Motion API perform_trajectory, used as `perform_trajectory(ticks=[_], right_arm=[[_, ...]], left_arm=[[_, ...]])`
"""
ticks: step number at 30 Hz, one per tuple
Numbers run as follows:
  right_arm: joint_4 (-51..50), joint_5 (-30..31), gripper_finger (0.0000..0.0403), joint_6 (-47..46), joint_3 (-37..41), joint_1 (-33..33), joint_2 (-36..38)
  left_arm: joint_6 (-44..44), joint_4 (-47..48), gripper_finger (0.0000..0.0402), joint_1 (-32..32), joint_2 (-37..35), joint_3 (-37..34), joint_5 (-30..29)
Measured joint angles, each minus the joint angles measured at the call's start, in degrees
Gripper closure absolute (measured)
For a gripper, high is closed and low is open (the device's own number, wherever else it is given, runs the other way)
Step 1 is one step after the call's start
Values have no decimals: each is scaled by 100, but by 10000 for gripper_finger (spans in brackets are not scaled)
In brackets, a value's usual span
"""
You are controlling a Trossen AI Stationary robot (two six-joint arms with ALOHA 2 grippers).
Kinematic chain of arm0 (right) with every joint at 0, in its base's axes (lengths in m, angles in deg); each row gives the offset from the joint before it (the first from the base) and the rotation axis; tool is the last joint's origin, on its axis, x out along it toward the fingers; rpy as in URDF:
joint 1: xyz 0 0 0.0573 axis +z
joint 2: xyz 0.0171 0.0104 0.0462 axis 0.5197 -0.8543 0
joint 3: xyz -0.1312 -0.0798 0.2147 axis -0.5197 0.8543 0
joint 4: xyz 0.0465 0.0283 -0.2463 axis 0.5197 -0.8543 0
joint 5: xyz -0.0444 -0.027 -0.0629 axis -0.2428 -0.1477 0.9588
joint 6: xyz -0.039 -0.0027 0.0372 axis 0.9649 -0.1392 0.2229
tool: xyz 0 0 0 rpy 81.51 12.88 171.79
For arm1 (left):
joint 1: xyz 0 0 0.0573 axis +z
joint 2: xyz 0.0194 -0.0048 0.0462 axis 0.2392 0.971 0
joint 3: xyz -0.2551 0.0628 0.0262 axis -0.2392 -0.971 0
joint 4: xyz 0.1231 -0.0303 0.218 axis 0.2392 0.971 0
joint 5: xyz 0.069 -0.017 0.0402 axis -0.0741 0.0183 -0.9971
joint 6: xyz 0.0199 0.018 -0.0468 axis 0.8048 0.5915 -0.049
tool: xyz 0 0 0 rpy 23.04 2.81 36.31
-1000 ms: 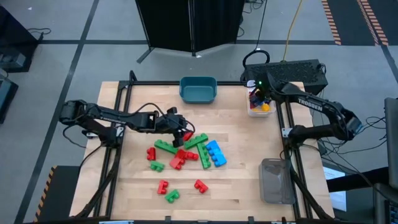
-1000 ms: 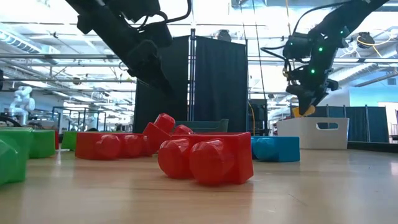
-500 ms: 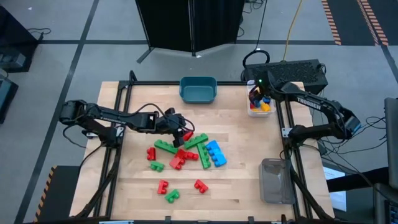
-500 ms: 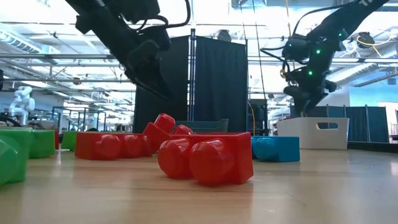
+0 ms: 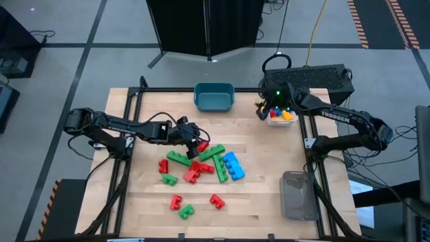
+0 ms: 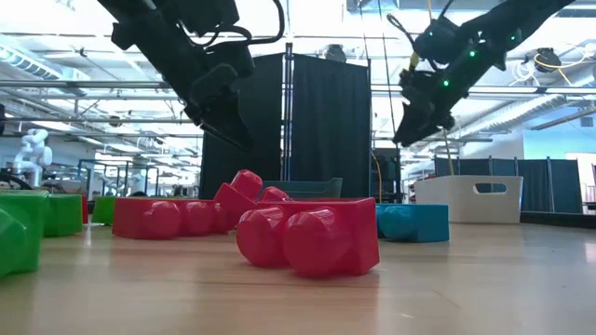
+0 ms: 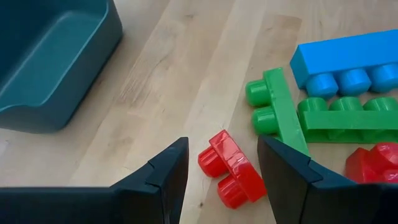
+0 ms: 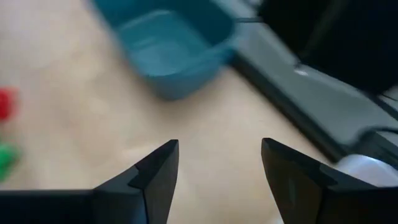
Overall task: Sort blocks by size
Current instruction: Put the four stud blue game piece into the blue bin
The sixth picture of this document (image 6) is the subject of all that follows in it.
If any yellow hanging cable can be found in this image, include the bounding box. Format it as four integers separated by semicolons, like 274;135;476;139
426;0;455;177

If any black cable with yellow label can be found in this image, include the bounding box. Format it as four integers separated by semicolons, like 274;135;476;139
386;12;420;74

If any large blue building block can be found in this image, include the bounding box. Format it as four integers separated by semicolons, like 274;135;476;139
374;202;452;244

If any white plastic bin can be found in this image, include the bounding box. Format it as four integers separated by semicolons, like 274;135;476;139
413;174;524;225

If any green two-stud block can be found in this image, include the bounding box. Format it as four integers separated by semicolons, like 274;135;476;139
43;193;85;238
0;189;50;279

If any dark blue room divider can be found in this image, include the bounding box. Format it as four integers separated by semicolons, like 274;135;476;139
433;155;584;214

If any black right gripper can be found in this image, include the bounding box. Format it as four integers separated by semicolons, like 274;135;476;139
393;69;467;148

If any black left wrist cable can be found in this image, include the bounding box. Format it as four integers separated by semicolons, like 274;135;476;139
204;0;286;47

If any black ceiling cable reel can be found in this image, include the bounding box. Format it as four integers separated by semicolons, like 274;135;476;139
532;46;563;74

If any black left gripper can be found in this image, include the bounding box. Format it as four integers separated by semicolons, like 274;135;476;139
184;62;255;152

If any red two-stud block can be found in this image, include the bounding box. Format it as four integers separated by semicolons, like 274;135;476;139
212;168;293;234
235;196;382;279

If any black folding partition screen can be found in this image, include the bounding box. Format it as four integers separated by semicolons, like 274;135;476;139
198;44;373;199

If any teal plastic bin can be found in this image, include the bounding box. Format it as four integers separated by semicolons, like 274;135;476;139
261;176;345;200

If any black equipment rack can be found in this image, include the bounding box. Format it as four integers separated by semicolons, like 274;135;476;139
371;147;402;205

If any long red building block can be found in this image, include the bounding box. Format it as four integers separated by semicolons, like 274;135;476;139
111;196;237;242

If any white humanoid robot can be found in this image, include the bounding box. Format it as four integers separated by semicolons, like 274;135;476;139
12;128;54;188

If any long green building block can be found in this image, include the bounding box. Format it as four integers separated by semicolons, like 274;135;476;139
90;194;118;227

